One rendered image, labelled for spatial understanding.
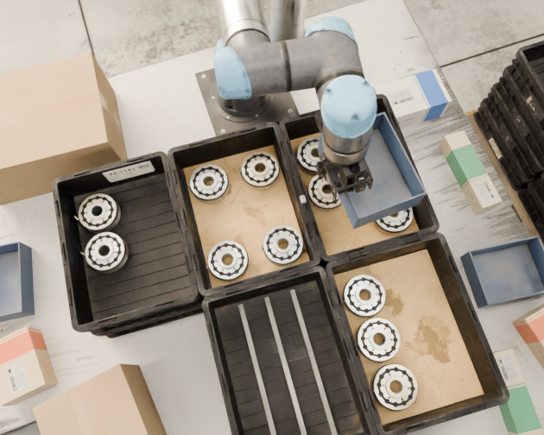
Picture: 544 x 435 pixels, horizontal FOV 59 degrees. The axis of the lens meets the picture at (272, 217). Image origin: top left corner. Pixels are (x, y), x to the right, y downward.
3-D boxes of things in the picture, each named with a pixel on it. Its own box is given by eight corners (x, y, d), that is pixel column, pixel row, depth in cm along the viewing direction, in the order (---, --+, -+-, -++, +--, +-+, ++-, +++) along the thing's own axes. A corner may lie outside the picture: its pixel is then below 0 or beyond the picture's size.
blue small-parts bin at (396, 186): (317, 149, 108) (319, 134, 101) (378, 127, 109) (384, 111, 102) (353, 229, 102) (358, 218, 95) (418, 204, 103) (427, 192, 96)
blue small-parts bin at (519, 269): (477, 308, 132) (488, 305, 126) (459, 256, 137) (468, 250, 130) (547, 293, 133) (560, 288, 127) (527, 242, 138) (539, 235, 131)
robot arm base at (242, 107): (211, 85, 152) (206, 63, 142) (256, 71, 153) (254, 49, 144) (225, 122, 146) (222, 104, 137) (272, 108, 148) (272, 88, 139)
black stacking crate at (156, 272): (71, 196, 134) (52, 180, 123) (174, 168, 136) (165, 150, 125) (92, 337, 122) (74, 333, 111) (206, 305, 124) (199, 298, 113)
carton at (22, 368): (58, 383, 129) (45, 384, 122) (15, 405, 127) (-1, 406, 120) (41, 329, 133) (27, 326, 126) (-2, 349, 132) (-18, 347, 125)
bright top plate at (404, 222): (367, 203, 126) (367, 202, 126) (401, 190, 127) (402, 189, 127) (383, 237, 123) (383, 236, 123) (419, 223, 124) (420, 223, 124)
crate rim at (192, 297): (54, 182, 125) (50, 179, 123) (167, 153, 127) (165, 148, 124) (77, 334, 112) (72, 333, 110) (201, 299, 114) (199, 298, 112)
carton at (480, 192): (439, 145, 148) (445, 136, 143) (456, 139, 149) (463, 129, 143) (475, 215, 141) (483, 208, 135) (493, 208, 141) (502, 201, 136)
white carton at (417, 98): (426, 85, 155) (435, 68, 147) (442, 116, 151) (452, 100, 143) (369, 103, 154) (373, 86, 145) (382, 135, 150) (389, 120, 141)
